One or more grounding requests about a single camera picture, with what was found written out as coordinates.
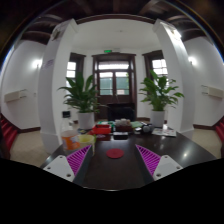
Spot orange-labelled clear drink bottle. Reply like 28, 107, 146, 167
60, 117, 82, 155

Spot red box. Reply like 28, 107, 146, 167
91, 123, 112, 136

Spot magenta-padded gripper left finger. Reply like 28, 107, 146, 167
42, 144, 94, 187

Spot green plant in white pot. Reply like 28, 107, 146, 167
58, 72, 101, 131
138, 69, 185, 128

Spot green cloth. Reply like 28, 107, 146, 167
129, 120, 144, 130

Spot pale yellow mug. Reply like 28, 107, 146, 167
78, 134, 98, 156

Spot wooden rack of small bottles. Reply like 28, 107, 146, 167
114, 118, 134, 133

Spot red carpeted staircase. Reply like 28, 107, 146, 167
0, 114, 18, 151
214, 119, 224, 144

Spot small black case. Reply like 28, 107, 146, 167
112, 131, 130, 141

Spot black and grey microphones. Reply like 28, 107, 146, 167
141, 122, 155, 134

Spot black chair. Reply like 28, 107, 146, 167
106, 102, 136, 122

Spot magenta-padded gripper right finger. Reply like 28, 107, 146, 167
134, 143, 184, 186

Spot dark wooden double door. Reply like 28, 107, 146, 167
92, 52, 138, 111

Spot dark-framed window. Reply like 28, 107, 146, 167
142, 49, 169, 79
65, 52, 87, 88

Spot printed magazine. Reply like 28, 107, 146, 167
151, 127, 178, 138

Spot flat round red coaster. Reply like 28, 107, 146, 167
105, 148, 126, 160

